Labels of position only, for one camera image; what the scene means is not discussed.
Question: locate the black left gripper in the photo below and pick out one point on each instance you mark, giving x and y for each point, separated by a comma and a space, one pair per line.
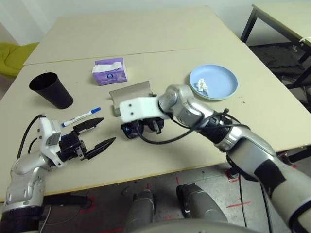
70, 146

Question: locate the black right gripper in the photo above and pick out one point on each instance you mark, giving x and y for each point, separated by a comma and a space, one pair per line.
144, 125

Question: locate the grey glasses case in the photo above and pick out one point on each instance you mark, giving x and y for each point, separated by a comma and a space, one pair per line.
131, 93

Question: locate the white tissue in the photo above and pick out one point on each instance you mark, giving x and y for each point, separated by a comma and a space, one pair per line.
202, 85

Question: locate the blue plastic plate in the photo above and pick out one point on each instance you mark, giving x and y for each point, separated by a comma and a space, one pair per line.
218, 80

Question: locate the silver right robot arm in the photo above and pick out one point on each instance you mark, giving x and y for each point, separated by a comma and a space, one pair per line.
243, 145

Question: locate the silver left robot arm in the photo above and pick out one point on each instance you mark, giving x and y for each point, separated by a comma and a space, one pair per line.
22, 184

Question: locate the white marker blue cap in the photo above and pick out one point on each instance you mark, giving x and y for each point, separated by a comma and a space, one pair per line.
80, 117

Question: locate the black plastic cup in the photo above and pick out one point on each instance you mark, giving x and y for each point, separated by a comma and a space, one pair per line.
53, 92

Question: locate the purple tissue box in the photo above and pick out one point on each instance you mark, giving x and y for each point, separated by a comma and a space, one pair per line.
110, 75

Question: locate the grey robot left leg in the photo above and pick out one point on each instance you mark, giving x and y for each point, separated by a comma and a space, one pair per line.
142, 211

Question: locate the grey robot leg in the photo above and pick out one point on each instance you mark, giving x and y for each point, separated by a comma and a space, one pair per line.
201, 204
142, 211

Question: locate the grey robot right leg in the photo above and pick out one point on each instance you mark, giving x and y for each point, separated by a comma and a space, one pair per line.
201, 204

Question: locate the yellow-green seat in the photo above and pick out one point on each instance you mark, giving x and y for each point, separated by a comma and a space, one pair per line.
17, 55

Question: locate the white zip tie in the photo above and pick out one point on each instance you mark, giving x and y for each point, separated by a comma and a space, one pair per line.
303, 40

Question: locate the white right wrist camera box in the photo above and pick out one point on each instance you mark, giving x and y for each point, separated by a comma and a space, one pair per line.
141, 108

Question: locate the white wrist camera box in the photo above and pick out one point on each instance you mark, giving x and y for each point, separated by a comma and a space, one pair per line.
141, 108
47, 136

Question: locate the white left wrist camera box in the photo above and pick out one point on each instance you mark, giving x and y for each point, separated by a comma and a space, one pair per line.
47, 136

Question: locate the neighbouring beige table black frame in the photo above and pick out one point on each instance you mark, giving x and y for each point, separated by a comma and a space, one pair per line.
279, 19

